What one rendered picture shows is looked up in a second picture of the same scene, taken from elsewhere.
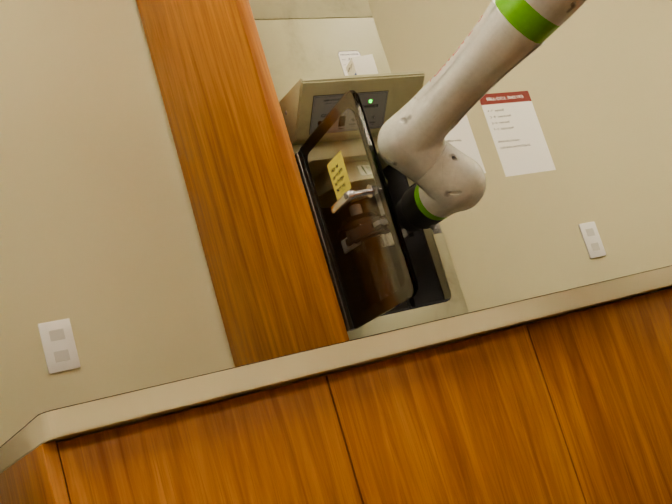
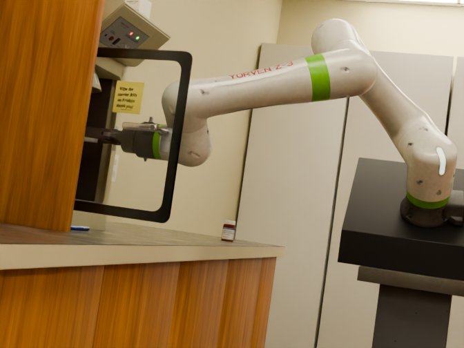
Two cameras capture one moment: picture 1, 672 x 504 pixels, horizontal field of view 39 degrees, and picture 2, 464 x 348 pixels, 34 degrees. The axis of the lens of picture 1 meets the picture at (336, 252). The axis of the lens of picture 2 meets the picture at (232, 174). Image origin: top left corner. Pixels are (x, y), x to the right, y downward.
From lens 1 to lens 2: 1.00 m
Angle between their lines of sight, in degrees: 42
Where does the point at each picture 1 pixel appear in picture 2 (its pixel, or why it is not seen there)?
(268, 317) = not seen: outside the picture
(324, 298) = (72, 181)
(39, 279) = not seen: outside the picture
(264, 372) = (93, 254)
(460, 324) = (169, 252)
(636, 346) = (206, 292)
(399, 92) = (152, 41)
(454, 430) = (137, 326)
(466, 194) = (200, 159)
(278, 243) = (38, 112)
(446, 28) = not seen: outside the picture
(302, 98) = (114, 14)
